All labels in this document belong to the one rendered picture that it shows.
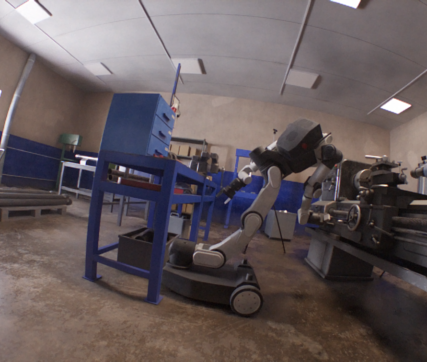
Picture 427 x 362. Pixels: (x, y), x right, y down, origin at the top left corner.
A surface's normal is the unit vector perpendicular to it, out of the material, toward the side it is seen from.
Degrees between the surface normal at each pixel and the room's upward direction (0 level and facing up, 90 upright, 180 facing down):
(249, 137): 90
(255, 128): 90
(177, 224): 90
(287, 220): 90
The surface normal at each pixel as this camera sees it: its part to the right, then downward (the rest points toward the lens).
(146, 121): -0.12, -0.07
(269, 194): -0.32, 0.26
